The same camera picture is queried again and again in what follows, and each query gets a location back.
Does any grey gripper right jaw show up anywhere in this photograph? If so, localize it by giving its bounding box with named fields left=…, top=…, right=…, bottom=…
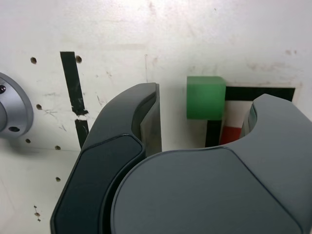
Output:
left=109, top=94, right=312, bottom=234

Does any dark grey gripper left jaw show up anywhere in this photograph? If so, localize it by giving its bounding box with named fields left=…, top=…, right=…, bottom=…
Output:
left=50, top=82, right=162, bottom=234

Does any red cube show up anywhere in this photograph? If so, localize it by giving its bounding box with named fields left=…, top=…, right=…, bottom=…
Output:
left=219, top=126, right=242, bottom=147

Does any green cube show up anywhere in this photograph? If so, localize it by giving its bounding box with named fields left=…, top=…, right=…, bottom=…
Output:
left=186, top=76, right=227, bottom=120

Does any black tape square outline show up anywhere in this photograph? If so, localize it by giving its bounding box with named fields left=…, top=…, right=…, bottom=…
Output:
left=205, top=86, right=296, bottom=148

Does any black tape strip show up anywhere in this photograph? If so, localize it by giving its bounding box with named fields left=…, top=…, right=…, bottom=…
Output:
left=60, top=51, right=90, bottom=149

